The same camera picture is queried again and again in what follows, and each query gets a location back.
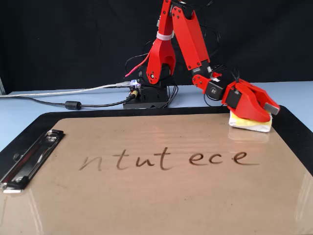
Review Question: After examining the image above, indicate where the silver USB cable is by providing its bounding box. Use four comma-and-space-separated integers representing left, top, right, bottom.
0, 82, 133, 98

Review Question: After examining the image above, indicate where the brown clipboard board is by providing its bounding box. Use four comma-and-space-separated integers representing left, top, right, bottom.
0, 112, 313, 235

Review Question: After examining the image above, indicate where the black power cable with ferrite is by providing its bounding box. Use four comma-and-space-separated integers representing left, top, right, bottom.
14, 94, 139, 111

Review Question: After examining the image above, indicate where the metal clipboard clip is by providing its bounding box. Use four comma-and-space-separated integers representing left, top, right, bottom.
0, 129, 66, 194

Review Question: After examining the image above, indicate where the black backdrop cloth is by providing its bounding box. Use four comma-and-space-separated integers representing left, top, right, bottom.
0, 0, 313, 95

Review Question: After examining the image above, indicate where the black mat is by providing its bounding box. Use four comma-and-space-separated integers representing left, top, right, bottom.
0, 104, 313, 177

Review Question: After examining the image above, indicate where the pink red wire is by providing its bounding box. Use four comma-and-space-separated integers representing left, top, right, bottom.
124, 52, 151, 78

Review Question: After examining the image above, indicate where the yellow sponge with black knob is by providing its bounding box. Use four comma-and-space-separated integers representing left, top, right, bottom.
228, 110, 273, 133

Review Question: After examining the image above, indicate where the controller board with LED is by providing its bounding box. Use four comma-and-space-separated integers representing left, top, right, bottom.
129, 78, 143, 89

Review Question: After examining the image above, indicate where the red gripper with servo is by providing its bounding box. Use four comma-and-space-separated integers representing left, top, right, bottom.
221, 79, 280, 122

